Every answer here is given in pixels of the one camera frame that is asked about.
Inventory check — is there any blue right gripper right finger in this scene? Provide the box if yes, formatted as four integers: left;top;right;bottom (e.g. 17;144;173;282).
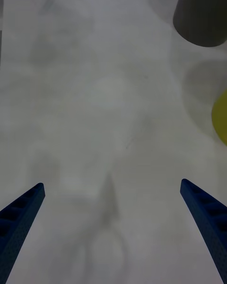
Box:
180;178;227;284

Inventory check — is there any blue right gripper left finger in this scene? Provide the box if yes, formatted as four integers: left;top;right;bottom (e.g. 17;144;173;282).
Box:
0;182;46;284

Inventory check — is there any yellow-green plastic bin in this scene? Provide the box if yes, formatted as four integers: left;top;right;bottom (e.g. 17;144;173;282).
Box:
211;90;227;146

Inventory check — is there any grey plastic bin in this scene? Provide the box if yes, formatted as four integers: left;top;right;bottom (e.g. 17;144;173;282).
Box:
173;0;227;48

